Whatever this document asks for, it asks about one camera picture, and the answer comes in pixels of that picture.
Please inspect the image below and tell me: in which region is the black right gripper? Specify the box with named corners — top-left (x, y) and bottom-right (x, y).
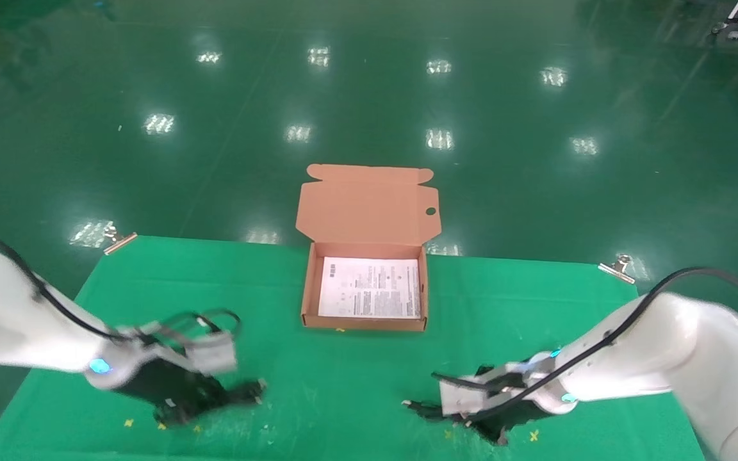
top-left (402, 392), bottom-right (559, 445)

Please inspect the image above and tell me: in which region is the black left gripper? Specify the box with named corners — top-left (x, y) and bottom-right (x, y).
top-left (116, 357), bottom-right (267, 427)

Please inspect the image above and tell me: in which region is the brown cardboard mailer box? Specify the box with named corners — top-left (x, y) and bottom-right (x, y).
top-left (296, 164), bottom-right (442, 332)

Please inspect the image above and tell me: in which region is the green table cloth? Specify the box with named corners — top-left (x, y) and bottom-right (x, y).
top-left (0, 235), bottom-right (707, 461)

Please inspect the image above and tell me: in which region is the white printed instruction sheet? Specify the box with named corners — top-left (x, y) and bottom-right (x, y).
top-left (318, 256), bottom-right (423, 320)

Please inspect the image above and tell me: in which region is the left metal table clamp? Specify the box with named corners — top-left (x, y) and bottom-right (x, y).
top-left (102, 223), bottom-right (138, 256)

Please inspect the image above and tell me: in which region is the metal table clamp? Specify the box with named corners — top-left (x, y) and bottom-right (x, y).
top-left (102, 223), bottom-right (138, 256)
top-left (598, 254), bottom-right (637, 285)

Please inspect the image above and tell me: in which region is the right metal table clamp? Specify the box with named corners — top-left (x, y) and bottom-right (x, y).
top-left (598, 254), bottom-right (637, 285)

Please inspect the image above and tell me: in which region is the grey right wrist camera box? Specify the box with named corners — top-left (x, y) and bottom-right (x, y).
top-left (438, 364), bottom-right (505, 418)

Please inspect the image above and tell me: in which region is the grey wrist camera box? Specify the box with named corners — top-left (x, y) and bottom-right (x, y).
top-left (438, 364), bottom-right (505, 418)
top-left (186, 332), bottom-right (238, 376)

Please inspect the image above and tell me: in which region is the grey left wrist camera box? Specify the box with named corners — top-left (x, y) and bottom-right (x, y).
top-left (186, 332), bottom-right (238, 376)

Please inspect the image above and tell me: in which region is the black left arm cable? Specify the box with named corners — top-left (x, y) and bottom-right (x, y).
top-left (0, 234), bottom-right (242, 341)

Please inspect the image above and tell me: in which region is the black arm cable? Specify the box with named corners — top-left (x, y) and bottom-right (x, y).
top-left (0, 234), bottom-right (242, 341)
top-left (432, 267), bottom-right (738, 425)

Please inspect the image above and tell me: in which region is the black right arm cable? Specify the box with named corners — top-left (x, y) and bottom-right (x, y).
top-left (432, 267), bottom-right (738, 425)

